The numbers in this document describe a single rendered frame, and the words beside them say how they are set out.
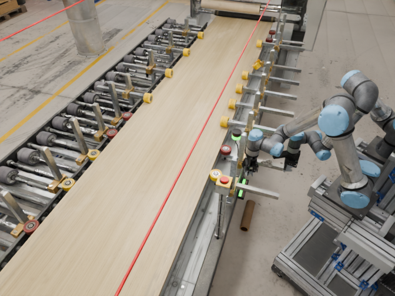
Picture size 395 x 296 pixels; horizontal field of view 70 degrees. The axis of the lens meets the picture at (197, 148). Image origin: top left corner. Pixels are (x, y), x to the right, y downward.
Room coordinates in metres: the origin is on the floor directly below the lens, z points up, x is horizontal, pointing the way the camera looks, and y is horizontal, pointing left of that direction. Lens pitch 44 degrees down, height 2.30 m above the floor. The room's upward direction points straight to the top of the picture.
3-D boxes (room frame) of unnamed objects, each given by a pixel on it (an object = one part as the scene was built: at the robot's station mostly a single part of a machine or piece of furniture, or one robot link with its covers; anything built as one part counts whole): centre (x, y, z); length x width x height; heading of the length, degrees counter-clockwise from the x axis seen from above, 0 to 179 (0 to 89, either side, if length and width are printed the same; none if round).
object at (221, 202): (0.90, -0.13, 0.93); 0.05 x 0.04 x 0.45; 161
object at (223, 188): (0.90, -0.13, 1.18); 0.07 x 0.07 x 0.08; 71
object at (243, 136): (1.38, -0.30, 0.87); 0.03 x 0.03 x 0.48; 71
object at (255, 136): (1.16, -0.32, 1.25); 0.09 x 0.08 x 0.11; 55
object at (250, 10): (4.02, -0.64, 1.05); 1.43 x 0.12 x 0.12; 71
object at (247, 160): (1.15, -0.32, 1.09); 0.09 x 0.08 x 0.12; 1
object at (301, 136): (1.31, -0.61, 1.12); 0.09 x 0.08 x 0.11; 101
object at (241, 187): (1.15, -0.31, 0.84); 0.43 x 0.03 x 0.04; 71
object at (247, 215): (1.47, -0.46, 0.04); 0.30 x 0.08 x 0.08; 161
